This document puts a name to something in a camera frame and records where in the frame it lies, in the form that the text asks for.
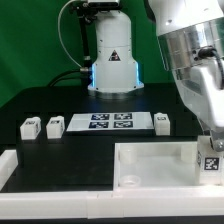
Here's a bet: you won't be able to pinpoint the white square tabletop part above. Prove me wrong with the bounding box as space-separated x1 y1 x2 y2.
112 141 224 192

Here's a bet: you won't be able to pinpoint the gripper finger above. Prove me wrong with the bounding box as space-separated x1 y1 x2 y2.
210 130 224 152

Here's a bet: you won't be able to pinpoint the black cables at base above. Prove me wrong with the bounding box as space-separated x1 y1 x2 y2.
48 68 92 88

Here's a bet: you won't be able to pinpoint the grey cable left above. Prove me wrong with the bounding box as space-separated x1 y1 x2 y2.
57 0 84 69

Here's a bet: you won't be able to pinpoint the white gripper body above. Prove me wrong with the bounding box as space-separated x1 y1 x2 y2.
172 59 224 132

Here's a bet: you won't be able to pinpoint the marker sheet with tags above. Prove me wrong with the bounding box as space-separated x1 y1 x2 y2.
67 112 153 132

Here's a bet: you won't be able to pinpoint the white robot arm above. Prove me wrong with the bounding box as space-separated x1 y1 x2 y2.
87 0 224 152

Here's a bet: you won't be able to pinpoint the white U-shaped obstacle fence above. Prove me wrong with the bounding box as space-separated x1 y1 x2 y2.
0 150 224 220

